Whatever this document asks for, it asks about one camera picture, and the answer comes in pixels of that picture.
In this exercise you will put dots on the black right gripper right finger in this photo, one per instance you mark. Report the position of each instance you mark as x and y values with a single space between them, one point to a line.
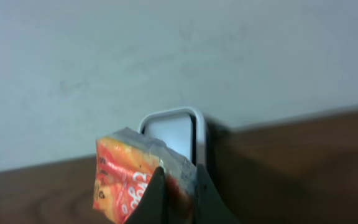
210 208

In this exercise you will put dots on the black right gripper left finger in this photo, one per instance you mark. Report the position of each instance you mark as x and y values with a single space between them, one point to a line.
153 206

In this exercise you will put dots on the small orange snack packet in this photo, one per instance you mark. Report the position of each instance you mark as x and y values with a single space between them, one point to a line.
125 163

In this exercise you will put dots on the white barcode scanner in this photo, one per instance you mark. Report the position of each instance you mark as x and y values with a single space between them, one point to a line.
182 129

